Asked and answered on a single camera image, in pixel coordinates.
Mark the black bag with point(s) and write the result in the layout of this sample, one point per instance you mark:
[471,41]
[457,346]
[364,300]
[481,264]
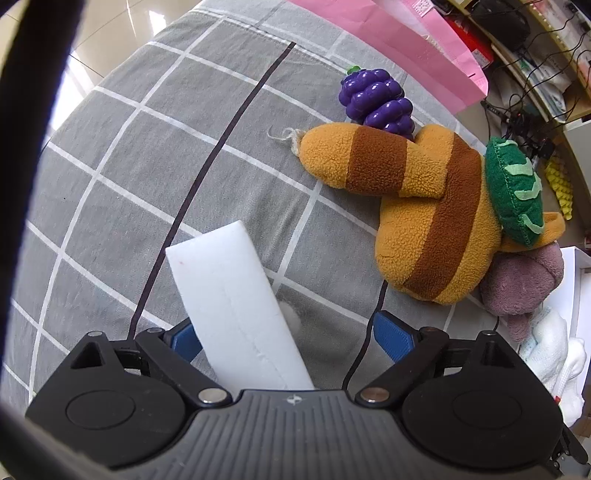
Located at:
[501,21]

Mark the red box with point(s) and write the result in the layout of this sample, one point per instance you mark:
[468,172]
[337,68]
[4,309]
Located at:
[471,44]

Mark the pink bag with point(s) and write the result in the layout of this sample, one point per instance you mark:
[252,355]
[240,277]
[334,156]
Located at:
[406,41]

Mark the wooden cabinet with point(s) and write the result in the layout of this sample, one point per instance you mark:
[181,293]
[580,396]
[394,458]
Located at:
[561,55]

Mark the grey checked blanket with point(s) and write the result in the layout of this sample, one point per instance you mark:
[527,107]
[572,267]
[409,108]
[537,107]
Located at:
[138,184]

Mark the purple toy grapes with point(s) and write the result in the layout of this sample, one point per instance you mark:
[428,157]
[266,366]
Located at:
[369,92]

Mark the purple plush toy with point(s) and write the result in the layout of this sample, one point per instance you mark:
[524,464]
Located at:
[521,281]

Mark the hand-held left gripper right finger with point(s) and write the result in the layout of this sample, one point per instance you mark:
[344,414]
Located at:
[392,339]

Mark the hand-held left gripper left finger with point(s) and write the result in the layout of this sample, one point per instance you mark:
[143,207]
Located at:
[182,340]

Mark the orange brown striped plush toy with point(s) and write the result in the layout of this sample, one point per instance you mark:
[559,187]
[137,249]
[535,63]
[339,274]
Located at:
[415,240]

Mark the white foam block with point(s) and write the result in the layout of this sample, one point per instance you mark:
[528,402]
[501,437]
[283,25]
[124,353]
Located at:
[231,286]

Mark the green plush toy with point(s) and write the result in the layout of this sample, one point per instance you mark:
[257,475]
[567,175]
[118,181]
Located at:
[508,194]

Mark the yellow toy corn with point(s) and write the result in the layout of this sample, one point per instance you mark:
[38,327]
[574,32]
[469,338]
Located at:
[559,184]

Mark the white fluffy plush toy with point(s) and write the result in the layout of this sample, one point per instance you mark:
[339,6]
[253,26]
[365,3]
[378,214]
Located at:
[554,360]

